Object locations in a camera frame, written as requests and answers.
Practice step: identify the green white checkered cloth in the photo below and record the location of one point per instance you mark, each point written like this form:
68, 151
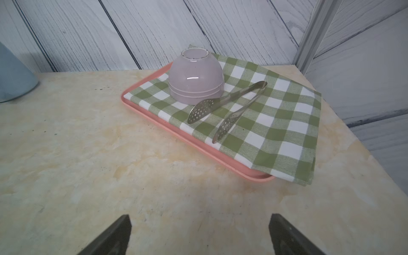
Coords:
275, 133

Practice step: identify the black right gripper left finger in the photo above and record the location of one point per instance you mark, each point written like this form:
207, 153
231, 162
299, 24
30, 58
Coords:
113, 241

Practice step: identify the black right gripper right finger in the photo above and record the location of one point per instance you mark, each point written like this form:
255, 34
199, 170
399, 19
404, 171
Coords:
288, 240

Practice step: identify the light blue mug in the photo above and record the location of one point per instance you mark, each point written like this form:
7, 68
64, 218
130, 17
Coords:
16, 79

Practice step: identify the pink plastic tray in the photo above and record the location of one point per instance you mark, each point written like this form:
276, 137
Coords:
229, 163

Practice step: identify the right aluminium frame post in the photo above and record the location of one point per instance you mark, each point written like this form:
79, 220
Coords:
322, 17

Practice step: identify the pink upside-down bowl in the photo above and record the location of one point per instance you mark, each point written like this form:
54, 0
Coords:
196, 75

